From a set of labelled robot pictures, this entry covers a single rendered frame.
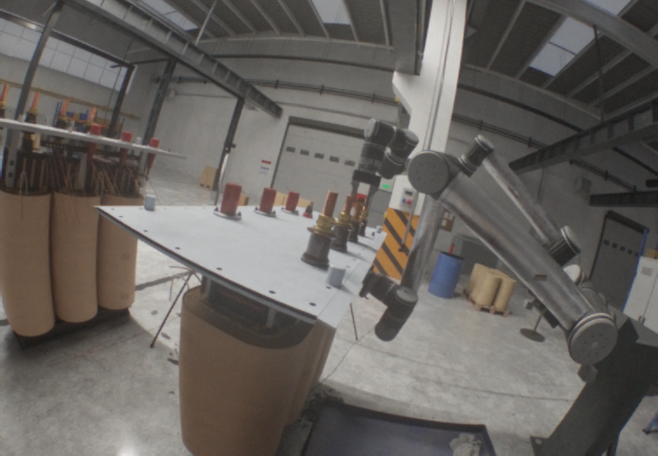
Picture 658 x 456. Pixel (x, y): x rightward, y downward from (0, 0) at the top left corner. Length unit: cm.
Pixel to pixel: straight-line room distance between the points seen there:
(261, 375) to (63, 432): 140
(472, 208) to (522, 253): 23
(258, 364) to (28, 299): 165
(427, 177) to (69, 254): 211
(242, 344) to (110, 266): 168
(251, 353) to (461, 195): 82
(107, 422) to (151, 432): 28
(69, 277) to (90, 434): 104
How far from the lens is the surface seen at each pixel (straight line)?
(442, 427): 113
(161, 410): 203
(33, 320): 223
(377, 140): 127
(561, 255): 190
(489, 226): 93
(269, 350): 87
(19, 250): 200
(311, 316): 48
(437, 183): 91
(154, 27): 989
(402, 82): 694
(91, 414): 203
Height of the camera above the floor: 158
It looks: 4 degrees down
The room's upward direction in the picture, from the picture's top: 15 degrees clockwise
